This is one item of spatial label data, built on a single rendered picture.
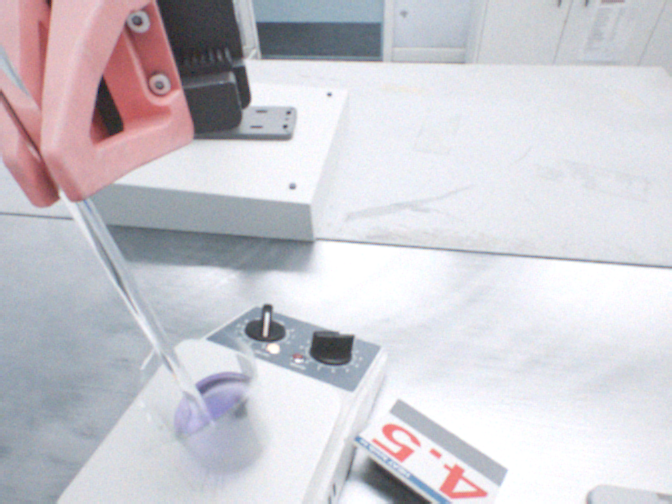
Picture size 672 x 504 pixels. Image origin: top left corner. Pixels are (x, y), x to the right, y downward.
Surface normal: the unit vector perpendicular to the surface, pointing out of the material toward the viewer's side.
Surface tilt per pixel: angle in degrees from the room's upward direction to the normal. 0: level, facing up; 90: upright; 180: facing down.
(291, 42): 90
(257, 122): 3
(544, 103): 0
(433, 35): 90
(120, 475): 0
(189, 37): 90
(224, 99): 90
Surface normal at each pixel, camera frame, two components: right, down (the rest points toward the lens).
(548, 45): -0.17, 0.70
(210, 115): 0.22, 0.68
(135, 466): -0.05, -0.70
